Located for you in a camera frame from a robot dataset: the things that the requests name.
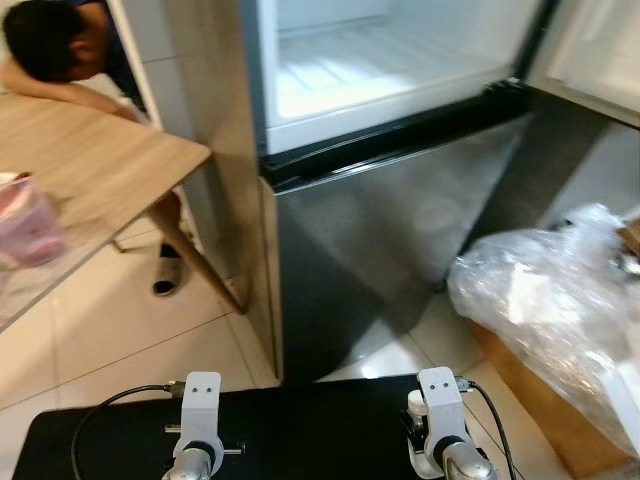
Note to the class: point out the steel fridge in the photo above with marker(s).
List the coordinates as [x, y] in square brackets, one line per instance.
[380, 220]

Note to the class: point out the clear plastic wrap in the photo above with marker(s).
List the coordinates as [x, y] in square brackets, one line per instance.
[540, 290]

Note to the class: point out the large brown cardboard box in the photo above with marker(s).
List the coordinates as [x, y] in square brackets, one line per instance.
[550, 420]

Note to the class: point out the black flat pad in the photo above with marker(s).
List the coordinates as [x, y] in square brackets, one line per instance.
[300, 430]

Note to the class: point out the grey slipper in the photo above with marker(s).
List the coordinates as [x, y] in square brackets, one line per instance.
[168, 278]

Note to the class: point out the light wooden table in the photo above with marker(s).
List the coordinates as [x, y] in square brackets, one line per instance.
[90, 160]

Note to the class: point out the clear purple measuring jug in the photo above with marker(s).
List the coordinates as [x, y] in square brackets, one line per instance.
[30, 225]

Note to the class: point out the person in dark shirt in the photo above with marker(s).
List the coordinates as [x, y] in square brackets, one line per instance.
[45, 35]

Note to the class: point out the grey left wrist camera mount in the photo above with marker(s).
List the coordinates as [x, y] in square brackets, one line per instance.
[200, 400]

